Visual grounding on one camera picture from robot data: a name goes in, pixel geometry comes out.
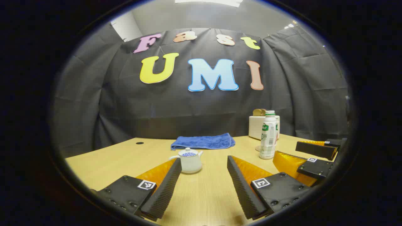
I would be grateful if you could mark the black backdrop cloth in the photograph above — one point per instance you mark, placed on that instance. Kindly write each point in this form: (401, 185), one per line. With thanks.
(125, 110)

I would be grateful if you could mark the white teacup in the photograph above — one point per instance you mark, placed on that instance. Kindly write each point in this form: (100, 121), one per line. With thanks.
(190, 164)

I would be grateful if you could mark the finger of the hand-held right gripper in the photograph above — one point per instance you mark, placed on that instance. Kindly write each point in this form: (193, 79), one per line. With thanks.
(314, 150)
(315, 169)

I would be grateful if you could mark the white blue-patterned teacup lid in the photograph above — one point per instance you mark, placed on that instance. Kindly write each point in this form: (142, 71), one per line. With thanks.
(188, 153)

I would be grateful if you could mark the white green-labelled water bottle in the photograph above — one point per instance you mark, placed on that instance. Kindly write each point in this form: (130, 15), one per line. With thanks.
(268, 141)

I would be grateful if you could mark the brown bread slice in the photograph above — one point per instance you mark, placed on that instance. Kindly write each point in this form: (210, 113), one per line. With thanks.
(264, 112)
(257, 112)

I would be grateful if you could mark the round brown coaster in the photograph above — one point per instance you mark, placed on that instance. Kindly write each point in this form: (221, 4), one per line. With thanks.
(257, 148)

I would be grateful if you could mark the blue towel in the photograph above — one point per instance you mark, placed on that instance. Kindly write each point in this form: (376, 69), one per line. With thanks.
(204, 142)

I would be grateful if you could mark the long ceiling light panel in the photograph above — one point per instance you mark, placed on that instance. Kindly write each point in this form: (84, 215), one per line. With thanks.
(209, 2)

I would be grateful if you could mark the small ceiling light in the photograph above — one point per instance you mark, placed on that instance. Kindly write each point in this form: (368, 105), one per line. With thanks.
(290, 25)

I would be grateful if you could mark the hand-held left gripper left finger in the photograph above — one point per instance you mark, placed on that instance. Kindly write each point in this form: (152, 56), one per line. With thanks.
(166, 191)

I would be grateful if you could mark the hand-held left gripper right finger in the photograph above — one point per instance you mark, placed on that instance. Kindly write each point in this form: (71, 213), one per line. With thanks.
(241, 191)

